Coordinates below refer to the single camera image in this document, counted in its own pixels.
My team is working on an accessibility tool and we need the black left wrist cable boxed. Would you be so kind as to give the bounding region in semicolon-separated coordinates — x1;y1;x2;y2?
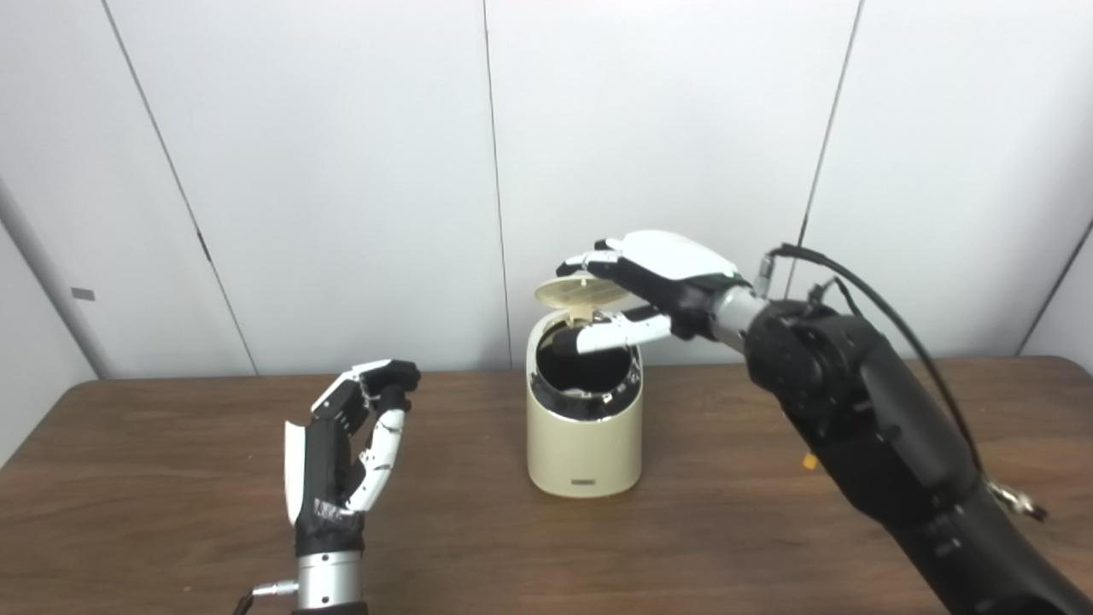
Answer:
232;581;300;615

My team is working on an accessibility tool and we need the cream-colored lidded bin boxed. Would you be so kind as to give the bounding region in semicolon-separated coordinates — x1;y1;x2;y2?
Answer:
525;272;643;499

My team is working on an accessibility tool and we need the white and black right hand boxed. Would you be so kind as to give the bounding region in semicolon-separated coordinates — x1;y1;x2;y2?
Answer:
553;230;752;355

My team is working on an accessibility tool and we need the white and black left hand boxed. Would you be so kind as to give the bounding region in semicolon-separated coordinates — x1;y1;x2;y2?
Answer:
283;360;422;556

